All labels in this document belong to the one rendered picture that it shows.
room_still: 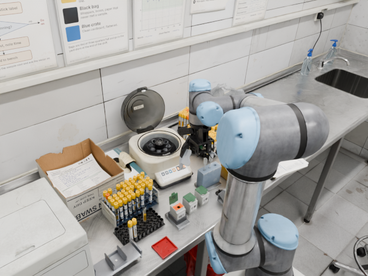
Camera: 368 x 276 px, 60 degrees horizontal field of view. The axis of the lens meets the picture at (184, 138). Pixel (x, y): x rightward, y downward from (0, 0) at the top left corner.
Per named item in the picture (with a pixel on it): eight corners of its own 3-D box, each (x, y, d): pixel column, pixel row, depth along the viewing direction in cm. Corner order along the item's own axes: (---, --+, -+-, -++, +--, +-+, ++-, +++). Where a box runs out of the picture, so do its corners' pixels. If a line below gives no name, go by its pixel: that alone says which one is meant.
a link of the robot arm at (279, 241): (300, 269, 93) (310, 236, 86) (257, 277, 91) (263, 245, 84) (282, 237, 103) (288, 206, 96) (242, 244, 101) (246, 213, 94)
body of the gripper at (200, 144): (197, 159, 116) (197, 130, 110) (185, 148, 123) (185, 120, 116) (214, 153, 120) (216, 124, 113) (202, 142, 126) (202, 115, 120)
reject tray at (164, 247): (162, 259, 110) (162, 258, 109) (151, 247, 114) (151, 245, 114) (178, 249, 114) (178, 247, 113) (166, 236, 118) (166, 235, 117)
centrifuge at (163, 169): (153, 193, 136) (153, 171, 129) (125, 155, 156) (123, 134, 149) (200, 174, 147) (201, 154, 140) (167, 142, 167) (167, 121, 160)
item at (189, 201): (189, 214, 127) (190, 203, 123) (181, 208, 130) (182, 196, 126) (196, 210, 129) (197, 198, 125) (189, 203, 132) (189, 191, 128)
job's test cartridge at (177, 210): (177, 224, 121) (177, 212, 118) (169, 216, 124) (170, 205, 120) (185, 219, 123) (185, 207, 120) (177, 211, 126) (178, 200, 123)
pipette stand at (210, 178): (203, 194, 137) (206, 176, 131) (194, 184, 141) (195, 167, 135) (221, 185, 142) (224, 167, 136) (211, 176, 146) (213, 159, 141)
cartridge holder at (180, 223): (178, 231, 120) (179, 224, 118) (164, 216, 126) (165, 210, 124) (189, 224, 123) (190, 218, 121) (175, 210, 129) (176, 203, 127)
